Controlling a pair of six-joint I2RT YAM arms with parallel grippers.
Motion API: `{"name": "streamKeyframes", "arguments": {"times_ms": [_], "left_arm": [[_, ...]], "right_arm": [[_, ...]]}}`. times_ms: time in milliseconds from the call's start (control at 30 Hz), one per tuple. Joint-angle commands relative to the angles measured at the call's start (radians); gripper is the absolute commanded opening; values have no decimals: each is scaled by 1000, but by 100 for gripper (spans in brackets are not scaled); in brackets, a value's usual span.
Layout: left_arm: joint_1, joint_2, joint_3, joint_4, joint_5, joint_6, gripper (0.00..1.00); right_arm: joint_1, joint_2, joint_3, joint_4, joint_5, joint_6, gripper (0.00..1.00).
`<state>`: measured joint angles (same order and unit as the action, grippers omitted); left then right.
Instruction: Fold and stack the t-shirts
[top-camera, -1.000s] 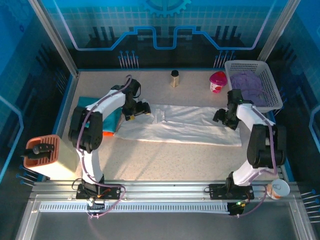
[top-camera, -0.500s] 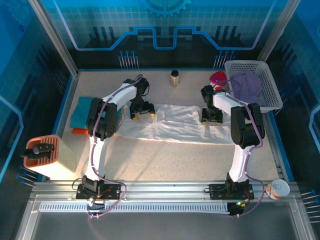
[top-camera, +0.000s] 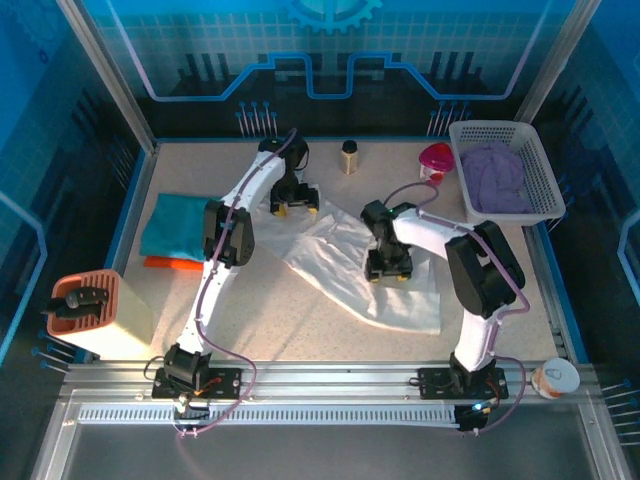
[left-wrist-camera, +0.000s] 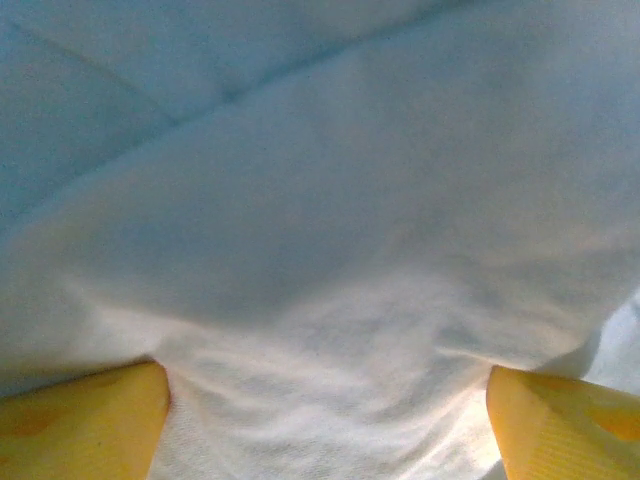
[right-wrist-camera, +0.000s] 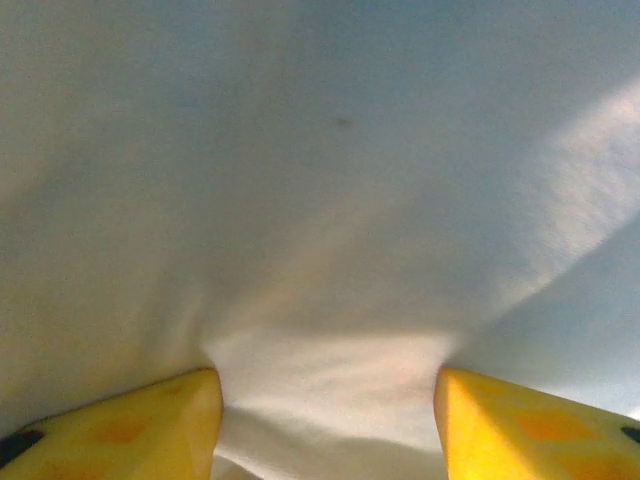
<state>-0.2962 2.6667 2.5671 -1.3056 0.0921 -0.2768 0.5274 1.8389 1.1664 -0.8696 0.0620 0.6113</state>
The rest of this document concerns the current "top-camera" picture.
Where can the white t-shirt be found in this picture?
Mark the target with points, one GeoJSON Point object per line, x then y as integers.
{"type": "Point", "coordinates": [340, 260]}

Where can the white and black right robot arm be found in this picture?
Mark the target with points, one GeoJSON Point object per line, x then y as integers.
{"type": "Point", "coordinates": [480, 335]}

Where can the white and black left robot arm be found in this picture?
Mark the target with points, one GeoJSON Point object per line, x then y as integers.
{"type": "Point", "coordinates": [215, 300]}

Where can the beige bottle with black cap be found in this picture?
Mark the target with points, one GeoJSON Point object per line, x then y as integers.
{"type": "Point", "coordinates": [350, 160]}

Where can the teal folded t-shirt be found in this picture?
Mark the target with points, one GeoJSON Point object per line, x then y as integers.
{"type": "Point", "coordinates": [170, 230]}

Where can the pink lidded plastic cup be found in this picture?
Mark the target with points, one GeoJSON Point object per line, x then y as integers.
{"type": "Point", "coordinates": [436, 157]}

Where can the orange folded t-shirt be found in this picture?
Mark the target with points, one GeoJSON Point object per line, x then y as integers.
{"type": "Point", "coordinates": [170, 263]}

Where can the purple t-shirt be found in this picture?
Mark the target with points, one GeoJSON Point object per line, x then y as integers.
{"type": "Point", "coordinates": [492, 175]}

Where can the white perforated plastic basket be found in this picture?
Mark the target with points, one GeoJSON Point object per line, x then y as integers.
{"type": "Point", "coordinates": [542, 165]}

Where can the white and orange paper cup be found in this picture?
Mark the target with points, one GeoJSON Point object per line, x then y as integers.
{"type": "Point", "coordinates": [557, 377]}

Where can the orange and cream knife block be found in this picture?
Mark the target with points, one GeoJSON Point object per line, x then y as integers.
{"type": "Point", "coordinates": [100, 335]}

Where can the aluminium rail frame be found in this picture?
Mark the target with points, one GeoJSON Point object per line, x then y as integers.
{"type": "Point", "coordinates": [325, 372]}

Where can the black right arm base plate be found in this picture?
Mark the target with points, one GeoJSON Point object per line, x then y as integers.
{"type": "Point", "coordinates": [435, 382]}

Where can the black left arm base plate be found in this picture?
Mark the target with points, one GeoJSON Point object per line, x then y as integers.
{"type": "Point", "coordinates": [225, 375]}

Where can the aluminium frame post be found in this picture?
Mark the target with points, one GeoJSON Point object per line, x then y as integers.
{"type": "Point", "coordinates": [107, 75]}
{"type": "Point", "coordinates": [556, 60]}

